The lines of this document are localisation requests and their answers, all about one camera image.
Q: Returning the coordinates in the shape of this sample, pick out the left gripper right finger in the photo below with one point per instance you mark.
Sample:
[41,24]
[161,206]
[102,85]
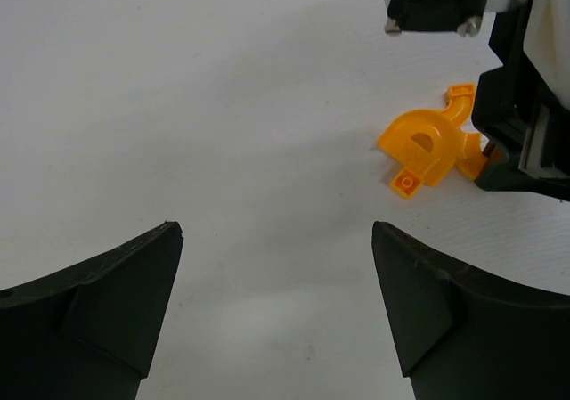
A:
[463,333]

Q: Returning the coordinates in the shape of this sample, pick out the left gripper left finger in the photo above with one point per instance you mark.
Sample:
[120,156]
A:
[90,331]

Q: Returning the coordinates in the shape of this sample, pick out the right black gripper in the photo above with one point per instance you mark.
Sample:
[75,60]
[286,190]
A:
[522,107]

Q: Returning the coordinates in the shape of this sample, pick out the orange elbow brick in tray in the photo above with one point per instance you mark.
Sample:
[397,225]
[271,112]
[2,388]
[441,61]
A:
[460,102]

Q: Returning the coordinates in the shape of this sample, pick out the orange arch brick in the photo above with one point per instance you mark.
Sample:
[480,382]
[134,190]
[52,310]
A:
[471,159]

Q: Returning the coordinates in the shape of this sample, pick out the orange half round brick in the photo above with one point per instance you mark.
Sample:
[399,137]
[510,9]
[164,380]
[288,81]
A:
[424,142]

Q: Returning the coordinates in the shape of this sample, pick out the small orange square brick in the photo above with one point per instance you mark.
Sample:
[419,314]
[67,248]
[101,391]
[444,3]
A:
[405,184]

